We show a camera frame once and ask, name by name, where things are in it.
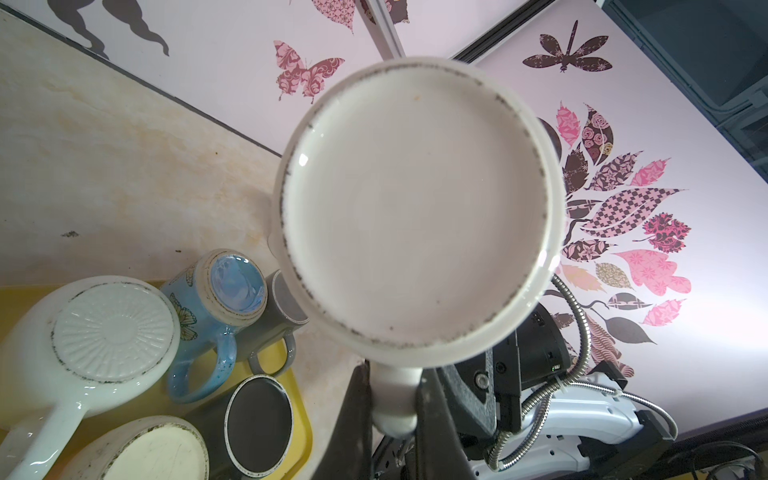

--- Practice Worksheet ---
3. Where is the grey mug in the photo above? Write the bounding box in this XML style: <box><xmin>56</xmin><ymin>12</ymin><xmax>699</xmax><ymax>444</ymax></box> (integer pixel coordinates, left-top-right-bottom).
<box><xmin>235</xmin><ymin>270</ymin><xmax>308</xmax><ymax>377</ymax></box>

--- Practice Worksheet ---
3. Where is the white ribbed mug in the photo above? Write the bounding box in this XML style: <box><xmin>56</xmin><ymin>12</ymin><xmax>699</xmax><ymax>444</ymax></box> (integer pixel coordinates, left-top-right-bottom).
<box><xmin>1</xmin><ymin>276</ymin><xmax>180</xmax><ymax>479</ymax></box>

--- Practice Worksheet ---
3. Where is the cream and peach mug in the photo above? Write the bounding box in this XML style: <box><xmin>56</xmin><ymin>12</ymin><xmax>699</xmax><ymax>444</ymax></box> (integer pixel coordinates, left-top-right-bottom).
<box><xmin>59</xmin><ymin>416</ymin><xmax>210</xmax><ymax>480</ymax></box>

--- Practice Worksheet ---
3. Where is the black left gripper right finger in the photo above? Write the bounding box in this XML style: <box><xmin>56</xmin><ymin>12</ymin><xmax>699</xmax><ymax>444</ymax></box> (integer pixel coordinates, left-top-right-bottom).
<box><xmin>413</xmin><ymin>369</ymin><xmax>475</xmax><ymax>480</ymax></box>

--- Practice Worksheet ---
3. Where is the black mug white rim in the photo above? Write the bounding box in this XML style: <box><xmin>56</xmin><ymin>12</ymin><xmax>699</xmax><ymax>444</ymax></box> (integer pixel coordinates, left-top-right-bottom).
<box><xmin>184</xmin><ymin>375</ymin><xmax>294</xmax><ymax>479</ymax></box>

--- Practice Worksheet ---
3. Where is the silver rail back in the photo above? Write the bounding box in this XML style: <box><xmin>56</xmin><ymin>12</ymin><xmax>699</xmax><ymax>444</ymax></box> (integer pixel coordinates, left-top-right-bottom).
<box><xmin>356</xmin><ymin>0</ymin><xmax>406</xmax><ymax>61</ymax></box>

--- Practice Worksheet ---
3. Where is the black right corner post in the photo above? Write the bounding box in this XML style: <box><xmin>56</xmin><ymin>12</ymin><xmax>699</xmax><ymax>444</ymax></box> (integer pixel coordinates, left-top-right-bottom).
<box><xmin>452</xmin><ymin>0</ymin><xmax>554</xmax><ymax>64</ymax></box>

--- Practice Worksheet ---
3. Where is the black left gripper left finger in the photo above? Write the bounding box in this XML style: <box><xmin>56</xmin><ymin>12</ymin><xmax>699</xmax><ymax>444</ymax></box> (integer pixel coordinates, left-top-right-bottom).
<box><xmin>311</xmin><ymin>361</ymin><xmax>373</xmax><ymax>480</ymax></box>

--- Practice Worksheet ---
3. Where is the small white mug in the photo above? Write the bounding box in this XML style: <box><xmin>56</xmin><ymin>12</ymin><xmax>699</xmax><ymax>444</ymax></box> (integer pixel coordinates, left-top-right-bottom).
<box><xmin>269</xmin><ymin>57</ymin><xmax>566</xmax><ymax>438</ymax></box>

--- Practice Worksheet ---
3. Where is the light blue butterfly mug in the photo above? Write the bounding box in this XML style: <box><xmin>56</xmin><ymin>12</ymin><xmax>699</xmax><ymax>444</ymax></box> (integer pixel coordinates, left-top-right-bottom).
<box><xmin>160</xmin><ymin>249</ymin><xmax>267</xmax><ymax>404</ymax></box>

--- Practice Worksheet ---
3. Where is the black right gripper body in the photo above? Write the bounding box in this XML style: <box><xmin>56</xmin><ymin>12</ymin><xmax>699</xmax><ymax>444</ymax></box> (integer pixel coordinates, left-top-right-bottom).
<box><xmin>440</xmin><ymin>304</ymin><xmax>570</xmax><ymax>441</ymax></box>

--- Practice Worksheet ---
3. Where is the yellow plastic tray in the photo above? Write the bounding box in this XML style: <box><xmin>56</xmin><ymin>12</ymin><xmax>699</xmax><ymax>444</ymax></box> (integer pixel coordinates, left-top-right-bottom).
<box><xmin>0</xmin><ymin>281</ymin><xmax>314</xmax><ymax>480</ymax></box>

